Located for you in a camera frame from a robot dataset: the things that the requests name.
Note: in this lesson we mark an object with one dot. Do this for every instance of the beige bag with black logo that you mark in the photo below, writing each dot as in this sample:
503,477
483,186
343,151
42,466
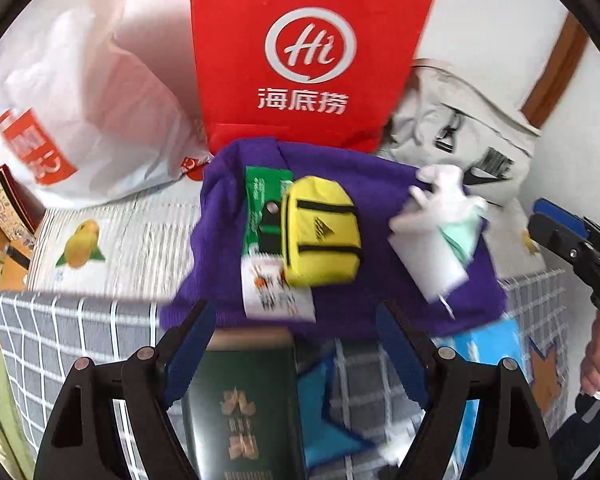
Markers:
430,115

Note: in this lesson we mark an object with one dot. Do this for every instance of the person's right forearm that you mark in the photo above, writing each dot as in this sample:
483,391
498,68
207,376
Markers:
585,440

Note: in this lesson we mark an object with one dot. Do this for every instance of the person's right hand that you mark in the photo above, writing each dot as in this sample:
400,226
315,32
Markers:
597,360

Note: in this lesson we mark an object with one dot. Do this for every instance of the wooden headboard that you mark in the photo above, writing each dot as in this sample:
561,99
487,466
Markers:
555,70

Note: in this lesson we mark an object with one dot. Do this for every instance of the red paper bag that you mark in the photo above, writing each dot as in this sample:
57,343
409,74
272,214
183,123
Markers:
230,35

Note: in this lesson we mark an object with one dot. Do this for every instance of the white plastic shopping bag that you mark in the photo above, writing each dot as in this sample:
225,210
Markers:
105,110

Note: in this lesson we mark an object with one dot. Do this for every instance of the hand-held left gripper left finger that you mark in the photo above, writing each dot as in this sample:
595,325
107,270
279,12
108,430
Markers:
190,360

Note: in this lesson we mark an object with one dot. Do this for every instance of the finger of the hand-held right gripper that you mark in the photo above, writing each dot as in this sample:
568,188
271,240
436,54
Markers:
560,245
555,210

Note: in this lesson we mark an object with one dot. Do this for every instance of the patterned decorative box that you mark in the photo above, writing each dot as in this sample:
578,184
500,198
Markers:
5,200

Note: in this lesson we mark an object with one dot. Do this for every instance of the light wooden furniture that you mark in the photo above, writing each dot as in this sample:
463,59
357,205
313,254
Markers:
0,270

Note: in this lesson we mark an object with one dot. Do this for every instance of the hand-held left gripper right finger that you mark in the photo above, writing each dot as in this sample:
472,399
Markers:
397,355

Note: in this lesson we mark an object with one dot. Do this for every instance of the grey plaid blanket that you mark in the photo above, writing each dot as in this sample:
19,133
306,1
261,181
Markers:
55,330

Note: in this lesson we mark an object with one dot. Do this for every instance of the dark green box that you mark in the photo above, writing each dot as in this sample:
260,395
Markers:
245,385

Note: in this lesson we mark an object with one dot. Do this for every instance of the white packet with orange print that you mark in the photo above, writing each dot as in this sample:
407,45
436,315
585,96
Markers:
275,295

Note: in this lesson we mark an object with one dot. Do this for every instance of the large blue tissue pack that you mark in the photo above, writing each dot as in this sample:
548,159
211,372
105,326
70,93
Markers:
485,360

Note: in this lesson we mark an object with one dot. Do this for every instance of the purple towel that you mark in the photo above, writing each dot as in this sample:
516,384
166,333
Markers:
375,185

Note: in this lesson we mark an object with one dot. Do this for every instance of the green tissue packet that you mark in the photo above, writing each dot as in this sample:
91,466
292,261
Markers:
260,190

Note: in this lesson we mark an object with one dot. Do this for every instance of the white spray bottle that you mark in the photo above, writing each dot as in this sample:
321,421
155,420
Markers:
445,195

